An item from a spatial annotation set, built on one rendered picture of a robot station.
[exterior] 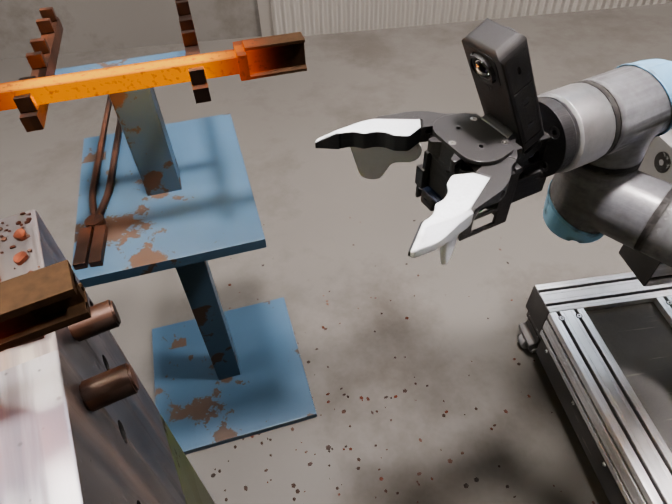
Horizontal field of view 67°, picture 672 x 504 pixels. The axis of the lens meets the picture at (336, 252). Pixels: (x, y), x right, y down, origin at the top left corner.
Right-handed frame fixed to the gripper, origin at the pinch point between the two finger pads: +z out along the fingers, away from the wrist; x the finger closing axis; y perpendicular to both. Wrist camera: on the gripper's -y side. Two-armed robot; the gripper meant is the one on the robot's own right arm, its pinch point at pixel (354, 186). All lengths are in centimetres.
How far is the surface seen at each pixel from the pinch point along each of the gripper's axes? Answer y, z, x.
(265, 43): 4.6, -6.8, 36.5
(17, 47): 95, 47, 295
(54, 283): -1.3, 21.4, -0.5
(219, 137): 33, -3, 62
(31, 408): 8.5, 27.1, -1.4
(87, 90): 6.9, 16.2, 40.6
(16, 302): -1.2, 23.6, -1.0
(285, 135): 100, -50, 152
